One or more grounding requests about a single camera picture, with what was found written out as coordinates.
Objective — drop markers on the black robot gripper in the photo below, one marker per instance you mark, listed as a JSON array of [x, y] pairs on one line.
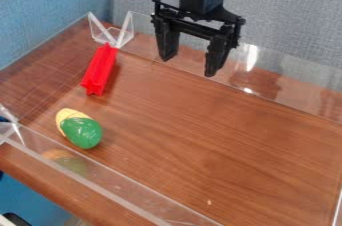
[[218, 26]]

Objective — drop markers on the red star-shaped block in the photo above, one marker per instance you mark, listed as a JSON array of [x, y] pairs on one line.
[[99, 70]]

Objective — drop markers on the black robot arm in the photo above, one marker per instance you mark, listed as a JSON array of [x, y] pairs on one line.
[[200, 6]]

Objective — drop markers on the green and yellow toy corn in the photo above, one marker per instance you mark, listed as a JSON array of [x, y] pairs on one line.
[[79, 128]]

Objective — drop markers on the clear acrylic corner bracket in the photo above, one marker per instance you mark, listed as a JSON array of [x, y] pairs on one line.
[[115, 36]]

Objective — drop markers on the clear acrylic left bracket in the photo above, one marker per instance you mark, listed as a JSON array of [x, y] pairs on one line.
[[10, 126]]

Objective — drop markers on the clear acrylic front wall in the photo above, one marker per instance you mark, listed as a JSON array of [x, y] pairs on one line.
[[95, 192]]

